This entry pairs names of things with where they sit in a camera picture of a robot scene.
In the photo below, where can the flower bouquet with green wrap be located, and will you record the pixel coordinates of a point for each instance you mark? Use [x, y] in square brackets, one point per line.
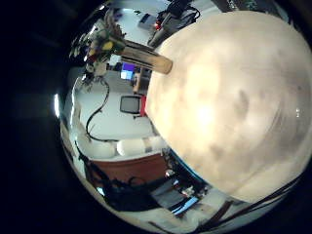
[104, 42]

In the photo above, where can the gold cylinder vase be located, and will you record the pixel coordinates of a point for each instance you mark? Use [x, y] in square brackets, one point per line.
[146, 58]

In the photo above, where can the black office chair red seat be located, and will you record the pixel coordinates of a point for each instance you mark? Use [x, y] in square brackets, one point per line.
[130, 104]

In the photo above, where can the computer monitor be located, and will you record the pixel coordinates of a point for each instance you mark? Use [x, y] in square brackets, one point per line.
[127, 70]

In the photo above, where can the brown door with glass panel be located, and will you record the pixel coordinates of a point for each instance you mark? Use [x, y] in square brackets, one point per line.
[133, 169]

